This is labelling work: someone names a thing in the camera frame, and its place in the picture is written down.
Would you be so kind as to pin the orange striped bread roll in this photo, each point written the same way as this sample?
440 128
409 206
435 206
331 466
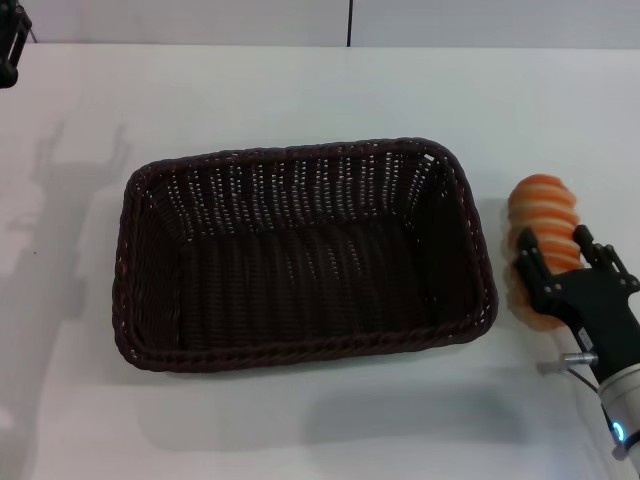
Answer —
547 210

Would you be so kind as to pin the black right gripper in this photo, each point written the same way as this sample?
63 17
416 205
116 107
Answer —
605 320

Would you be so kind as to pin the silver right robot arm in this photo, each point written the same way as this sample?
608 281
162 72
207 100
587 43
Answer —
625 400

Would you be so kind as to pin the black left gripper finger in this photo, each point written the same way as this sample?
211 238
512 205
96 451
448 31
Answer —
10 75

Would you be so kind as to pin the dark brown woven basket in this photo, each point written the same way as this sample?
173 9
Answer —
310 280

